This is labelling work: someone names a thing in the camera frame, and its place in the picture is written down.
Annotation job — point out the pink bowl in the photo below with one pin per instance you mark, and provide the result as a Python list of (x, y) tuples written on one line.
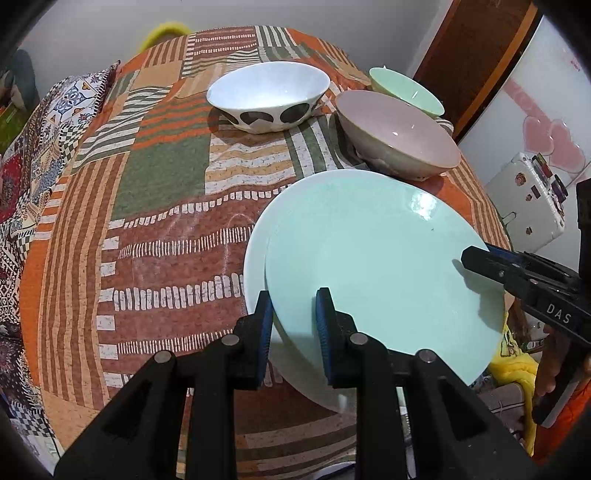
[(397, 129)]

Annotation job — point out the wooden wardrobe with white doors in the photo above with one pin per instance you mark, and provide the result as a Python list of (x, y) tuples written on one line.
[(545, 83)]

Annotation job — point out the small pink heart decal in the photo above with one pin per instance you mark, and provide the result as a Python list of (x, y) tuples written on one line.
[(533, 131)]

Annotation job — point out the yellow foam tube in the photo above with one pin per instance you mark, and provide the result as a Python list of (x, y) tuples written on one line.
[(161, 32)]

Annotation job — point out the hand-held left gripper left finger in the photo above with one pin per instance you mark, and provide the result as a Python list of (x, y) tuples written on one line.
[(263, 341)]

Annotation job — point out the orange clothing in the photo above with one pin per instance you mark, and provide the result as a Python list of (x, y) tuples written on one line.
[(570, 410)]

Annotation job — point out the mint green plate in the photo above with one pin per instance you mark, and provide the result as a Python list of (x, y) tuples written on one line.
[(369, 254)]

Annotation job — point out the brown wooden door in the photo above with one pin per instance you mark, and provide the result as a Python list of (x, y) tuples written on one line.
[(466, 55)]

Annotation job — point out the person's right hand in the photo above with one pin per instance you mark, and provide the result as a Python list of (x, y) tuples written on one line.
[(547, 369)]

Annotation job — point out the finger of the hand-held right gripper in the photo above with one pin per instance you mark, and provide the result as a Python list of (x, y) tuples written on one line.
[(485, 265), (512, 254)]

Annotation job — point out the patterned printed blanket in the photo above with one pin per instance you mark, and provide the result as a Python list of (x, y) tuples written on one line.
[(32, 161)]

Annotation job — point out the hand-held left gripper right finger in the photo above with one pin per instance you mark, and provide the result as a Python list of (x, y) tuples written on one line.
[(325, 341)]

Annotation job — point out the white bowl with black spots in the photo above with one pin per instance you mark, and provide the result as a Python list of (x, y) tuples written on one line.
[(263, 90)]

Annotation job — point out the white plate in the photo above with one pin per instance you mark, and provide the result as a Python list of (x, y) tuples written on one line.
[(255, 263)]

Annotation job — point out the green cardboard box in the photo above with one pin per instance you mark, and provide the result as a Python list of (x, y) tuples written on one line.
[(8, 129)]

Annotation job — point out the yellow fabric item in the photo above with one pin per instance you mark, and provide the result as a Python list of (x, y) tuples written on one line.
[(515, 369)]

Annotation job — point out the grey stuffed toy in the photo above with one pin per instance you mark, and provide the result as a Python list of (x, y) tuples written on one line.
[(25, 78)]

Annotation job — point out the mint green bowl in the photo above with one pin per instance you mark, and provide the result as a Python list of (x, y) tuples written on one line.
[(406, 90)]

